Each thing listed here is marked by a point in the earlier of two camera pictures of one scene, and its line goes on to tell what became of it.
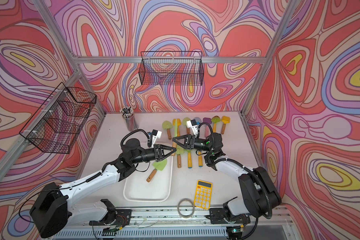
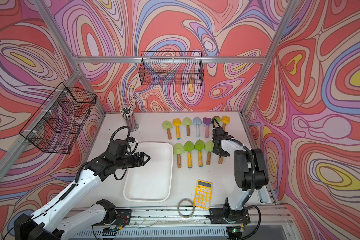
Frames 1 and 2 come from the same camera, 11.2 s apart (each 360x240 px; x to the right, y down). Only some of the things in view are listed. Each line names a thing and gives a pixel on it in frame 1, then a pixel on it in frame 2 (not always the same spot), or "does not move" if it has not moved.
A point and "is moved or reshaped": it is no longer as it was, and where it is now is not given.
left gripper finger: [173, 149] -> [142, 157]
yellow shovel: [225, 119] does not move
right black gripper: [192, 142] -> [215, 151]
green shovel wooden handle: [159, 165] is moved or reshaped
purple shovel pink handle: [207, 128] does not move
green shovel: [180, 150] does not move
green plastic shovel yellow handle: [189, 159] does not move
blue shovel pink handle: [198, 120] does not move
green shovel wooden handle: [185, 119] does not move
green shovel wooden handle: [167, 125] does not move
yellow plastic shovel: [179, 123] does not move
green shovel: [174, 144] is moved or reshaped
